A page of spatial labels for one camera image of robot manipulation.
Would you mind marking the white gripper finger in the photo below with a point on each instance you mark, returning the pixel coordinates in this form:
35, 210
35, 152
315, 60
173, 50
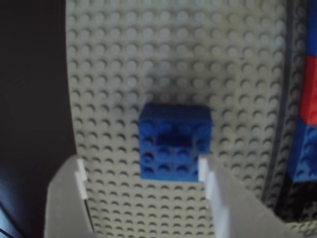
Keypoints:
237, 213
65, 203

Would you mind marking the blue lego cube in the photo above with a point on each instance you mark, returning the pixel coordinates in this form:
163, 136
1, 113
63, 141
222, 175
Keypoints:
313, 24
307, 153
173, 148

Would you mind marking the red lego cube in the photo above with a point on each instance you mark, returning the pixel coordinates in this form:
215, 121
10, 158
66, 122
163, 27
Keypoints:
310, 91

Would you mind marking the dark grey lego strip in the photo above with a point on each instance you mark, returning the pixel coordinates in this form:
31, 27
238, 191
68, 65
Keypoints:
294, 74

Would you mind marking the grey lego baseplate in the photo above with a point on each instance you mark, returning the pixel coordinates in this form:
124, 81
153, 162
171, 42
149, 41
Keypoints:
173, 62

